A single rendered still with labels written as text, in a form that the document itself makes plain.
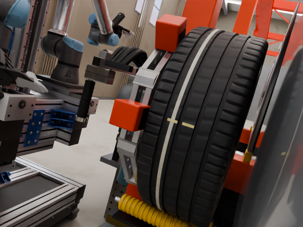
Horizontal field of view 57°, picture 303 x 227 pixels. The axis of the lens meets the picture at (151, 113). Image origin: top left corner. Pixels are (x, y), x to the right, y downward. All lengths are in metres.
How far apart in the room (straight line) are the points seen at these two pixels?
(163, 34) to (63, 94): 0.81
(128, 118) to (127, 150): 0.14
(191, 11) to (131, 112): 0.97
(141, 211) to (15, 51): 0.88
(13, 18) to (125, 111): 0.35
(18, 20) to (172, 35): 0.41
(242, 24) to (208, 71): 2.80
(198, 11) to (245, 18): 2.00
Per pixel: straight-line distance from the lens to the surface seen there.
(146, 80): 0.80
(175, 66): 0.76
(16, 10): 0.78
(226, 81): 0.73
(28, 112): 1.15
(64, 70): 1.55
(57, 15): 1.69
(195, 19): 1.57
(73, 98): 1.50
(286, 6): 7.33
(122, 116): 0.73
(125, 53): 0.92
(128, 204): 1.02
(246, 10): 3.57
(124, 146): 0.83
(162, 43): 0.88
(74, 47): 1.55
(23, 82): 0.78
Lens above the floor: 0.96
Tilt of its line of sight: 7 degrees down
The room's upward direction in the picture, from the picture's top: 16 degrees clockwise
